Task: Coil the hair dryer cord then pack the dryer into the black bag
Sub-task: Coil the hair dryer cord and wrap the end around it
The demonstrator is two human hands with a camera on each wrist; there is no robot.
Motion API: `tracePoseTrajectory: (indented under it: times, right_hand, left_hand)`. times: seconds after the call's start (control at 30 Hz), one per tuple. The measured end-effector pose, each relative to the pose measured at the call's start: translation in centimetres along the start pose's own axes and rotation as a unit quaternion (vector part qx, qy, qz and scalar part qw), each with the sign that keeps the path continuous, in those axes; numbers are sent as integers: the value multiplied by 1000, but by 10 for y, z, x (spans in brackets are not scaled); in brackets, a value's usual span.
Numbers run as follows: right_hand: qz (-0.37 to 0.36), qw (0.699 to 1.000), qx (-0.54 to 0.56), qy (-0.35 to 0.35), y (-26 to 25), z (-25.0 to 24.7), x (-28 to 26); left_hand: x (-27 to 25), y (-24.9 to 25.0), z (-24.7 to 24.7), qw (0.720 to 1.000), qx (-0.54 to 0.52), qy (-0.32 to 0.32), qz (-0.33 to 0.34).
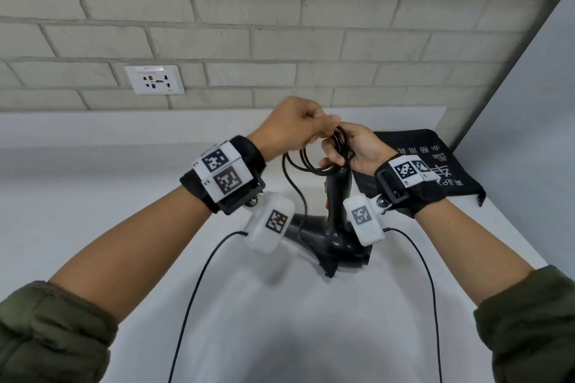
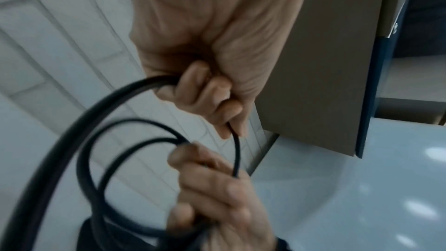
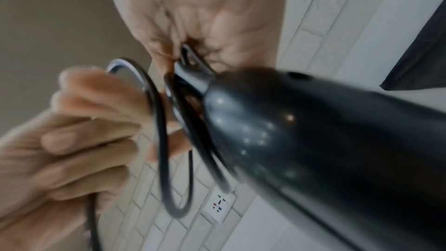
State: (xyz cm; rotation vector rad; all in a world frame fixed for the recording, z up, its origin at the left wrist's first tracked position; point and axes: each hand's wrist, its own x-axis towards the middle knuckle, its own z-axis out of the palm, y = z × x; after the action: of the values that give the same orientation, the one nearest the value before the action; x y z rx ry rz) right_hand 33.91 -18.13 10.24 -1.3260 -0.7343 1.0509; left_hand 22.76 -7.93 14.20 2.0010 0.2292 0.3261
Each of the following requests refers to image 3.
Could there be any black power cable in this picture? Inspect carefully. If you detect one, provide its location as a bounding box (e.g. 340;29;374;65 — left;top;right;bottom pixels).
85;57;232;251

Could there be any dark grey hair dryer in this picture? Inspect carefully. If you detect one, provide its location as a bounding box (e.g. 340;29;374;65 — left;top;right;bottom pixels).
164;44;446;251

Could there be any dark grey cloth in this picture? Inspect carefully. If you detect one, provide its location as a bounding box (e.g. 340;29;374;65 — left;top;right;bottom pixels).
380;4;446;92

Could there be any person's left hand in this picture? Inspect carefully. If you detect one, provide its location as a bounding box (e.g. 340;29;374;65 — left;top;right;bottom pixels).
0;66;197;234

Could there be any person's right hand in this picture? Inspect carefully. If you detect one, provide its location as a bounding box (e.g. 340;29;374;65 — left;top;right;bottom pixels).
103;0;290;78

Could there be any white wall socket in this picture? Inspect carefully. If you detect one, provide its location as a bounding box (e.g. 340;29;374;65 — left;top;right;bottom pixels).
200;185;238;225

